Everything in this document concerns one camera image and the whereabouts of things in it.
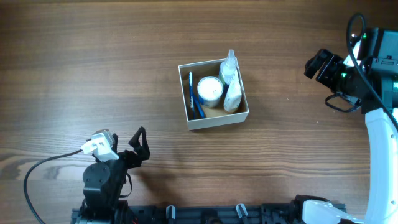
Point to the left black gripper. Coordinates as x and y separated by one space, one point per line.
142 150

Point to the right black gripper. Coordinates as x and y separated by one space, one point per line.
333 62

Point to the blue disposable razor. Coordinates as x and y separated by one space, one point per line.
198 105

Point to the clear spray bottle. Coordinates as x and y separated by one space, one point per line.
228 68

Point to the white squeeze tube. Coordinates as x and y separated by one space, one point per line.
233 95

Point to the blue white toothbrush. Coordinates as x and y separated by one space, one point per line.
192 101

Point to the white lidded round jar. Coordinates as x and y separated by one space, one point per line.
210 90

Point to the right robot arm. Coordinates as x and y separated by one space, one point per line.
367 79

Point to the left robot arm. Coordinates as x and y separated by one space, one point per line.
104 180

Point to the white cardboard box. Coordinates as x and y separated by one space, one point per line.
216 116

